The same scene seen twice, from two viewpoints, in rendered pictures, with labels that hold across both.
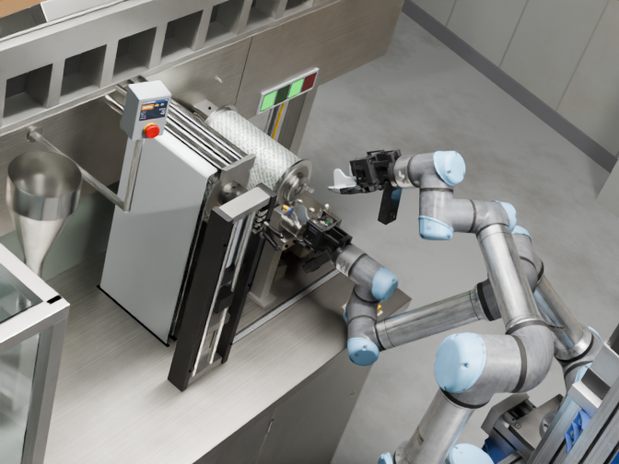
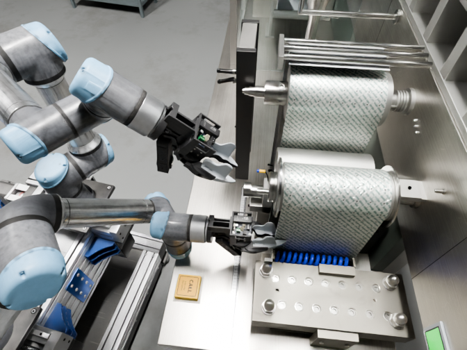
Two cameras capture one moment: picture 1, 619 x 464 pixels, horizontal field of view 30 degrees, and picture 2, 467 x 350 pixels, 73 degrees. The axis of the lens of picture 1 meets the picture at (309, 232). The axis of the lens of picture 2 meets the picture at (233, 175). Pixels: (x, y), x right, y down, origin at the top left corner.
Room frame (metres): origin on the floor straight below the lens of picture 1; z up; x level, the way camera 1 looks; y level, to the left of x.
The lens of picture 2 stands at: (2.60, -0.19, 1.89)
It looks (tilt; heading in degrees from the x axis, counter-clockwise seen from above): 53 degrees down; 158
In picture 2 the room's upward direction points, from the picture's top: straight up
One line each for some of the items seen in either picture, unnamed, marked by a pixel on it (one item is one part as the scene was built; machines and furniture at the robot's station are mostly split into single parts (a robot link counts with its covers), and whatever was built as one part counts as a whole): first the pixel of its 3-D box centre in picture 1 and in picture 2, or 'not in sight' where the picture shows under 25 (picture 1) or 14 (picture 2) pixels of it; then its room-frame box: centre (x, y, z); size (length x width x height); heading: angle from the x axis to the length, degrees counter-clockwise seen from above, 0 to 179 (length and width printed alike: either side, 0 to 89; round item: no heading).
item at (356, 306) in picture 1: (362, 310); (175, 237); (2.14, -0.19, 1.01); 0.11 x 0.08 x 0.11; 10
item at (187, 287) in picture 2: not in sight; (187, 287); (2.26, -0.20, 0.91); 0.07 x 0.07 x 0.02; 62
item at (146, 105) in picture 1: (147, 112); not in sight; (1.75, 0.36, 1.66); 0.07 x 0.07 x 0.10; 45
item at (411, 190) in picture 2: (207, 109); (411, 189); (2.37, 0.34, 1.28); 0.06 x 0.05 x 0.02; 62
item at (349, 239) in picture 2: not in sight; (319, 239); (2.34, 0.16, 1.11); 0.23 x 0.01 x 0.18; 62
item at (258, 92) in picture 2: not in sight; (253, 91); (1.97, 0.12, 1.33); 0.06 x 0.03 x 0.03; 62
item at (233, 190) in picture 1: (237, 199); (275, 92); (2.00, 0.18, 1.33); 0.06 x 0.06 x 0.06; 62
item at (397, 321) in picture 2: not in sight; (399, 319); (2.58, 0.26, 1.05); 0.04 x 0.04 x 0.04
